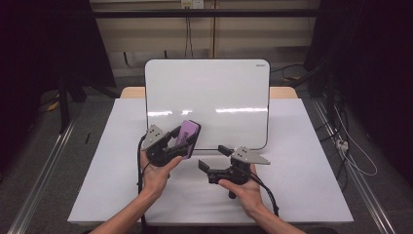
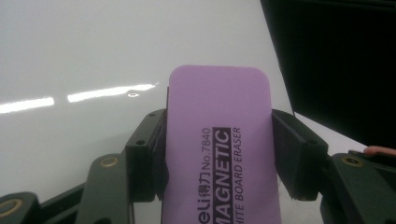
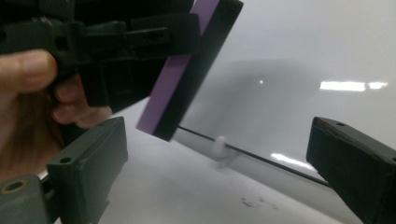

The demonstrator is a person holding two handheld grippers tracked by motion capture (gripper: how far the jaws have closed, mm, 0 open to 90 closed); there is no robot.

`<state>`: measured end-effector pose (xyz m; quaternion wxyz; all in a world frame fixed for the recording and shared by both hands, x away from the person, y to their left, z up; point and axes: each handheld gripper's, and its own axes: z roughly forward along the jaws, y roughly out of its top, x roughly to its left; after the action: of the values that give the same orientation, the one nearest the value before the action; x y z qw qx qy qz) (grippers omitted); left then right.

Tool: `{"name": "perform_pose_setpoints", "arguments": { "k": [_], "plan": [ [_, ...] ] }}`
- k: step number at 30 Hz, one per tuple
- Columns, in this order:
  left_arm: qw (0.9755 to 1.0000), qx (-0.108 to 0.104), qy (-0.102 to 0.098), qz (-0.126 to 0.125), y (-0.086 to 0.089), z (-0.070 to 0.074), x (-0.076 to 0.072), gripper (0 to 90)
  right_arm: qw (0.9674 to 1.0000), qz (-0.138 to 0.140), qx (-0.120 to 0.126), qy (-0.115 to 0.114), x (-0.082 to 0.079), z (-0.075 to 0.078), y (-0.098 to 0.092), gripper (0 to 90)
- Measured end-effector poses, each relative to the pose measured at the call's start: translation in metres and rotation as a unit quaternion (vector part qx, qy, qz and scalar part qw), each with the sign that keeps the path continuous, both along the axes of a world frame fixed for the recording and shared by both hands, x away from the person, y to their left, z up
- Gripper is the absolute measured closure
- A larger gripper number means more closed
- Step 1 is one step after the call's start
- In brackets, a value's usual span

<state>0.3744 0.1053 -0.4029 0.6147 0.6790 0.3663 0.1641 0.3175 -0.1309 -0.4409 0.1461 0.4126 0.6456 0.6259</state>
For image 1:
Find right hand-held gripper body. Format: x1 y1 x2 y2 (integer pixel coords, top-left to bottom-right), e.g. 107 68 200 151
206 146 272 200

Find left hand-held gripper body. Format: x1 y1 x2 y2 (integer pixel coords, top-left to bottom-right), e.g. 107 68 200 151
141 124 190 168

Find purple and black whiteboard eraser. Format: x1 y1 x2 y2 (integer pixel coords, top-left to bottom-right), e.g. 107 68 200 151
174 119 203 160

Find white whiteboard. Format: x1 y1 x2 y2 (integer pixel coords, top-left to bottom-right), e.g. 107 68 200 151
144 58 272 151

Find person's right hand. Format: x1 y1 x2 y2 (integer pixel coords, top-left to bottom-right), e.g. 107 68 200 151
217 165 266 218

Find person's left hand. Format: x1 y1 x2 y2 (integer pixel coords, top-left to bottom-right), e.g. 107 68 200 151
139 152 184 200

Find wooden table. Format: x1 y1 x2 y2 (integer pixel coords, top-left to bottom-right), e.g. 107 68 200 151
120 86 299 100

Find white table cover sheet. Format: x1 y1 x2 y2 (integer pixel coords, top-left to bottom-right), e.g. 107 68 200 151
67 97 355 225

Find black metal stand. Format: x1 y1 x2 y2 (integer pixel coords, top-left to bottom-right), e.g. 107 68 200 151
56 76 88 135

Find black horizontal bar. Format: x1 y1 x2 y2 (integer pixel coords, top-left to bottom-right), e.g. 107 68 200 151
92 9 320 19

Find black curtain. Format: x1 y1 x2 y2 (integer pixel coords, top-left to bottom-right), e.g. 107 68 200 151
303 0 413 186
0 0 117 170

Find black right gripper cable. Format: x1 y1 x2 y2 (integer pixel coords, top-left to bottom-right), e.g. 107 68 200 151
248 171 281 217

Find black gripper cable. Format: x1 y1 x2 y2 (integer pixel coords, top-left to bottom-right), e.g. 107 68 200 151
248 171 281 217
136 134 149 234

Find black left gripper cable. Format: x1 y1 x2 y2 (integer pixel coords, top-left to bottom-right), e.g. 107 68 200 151
136 134 149 234

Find black floor cable bundle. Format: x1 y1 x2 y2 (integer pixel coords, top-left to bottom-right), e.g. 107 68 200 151
316 97 351 193

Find black cable behind whiteboard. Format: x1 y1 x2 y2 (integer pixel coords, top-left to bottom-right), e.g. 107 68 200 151
270 62 306 83

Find black hanging wall cables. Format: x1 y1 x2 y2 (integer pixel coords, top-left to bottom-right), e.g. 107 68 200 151
183 8 195 59

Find aluminium floor rail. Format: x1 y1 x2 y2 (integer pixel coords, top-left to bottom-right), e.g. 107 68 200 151
8 120 78 234
312 98 397 234

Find white floor cable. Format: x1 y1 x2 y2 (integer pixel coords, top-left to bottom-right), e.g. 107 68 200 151
334 105 379 177

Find white wall outlet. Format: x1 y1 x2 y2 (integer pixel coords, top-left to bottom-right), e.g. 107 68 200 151
180 0 205 10

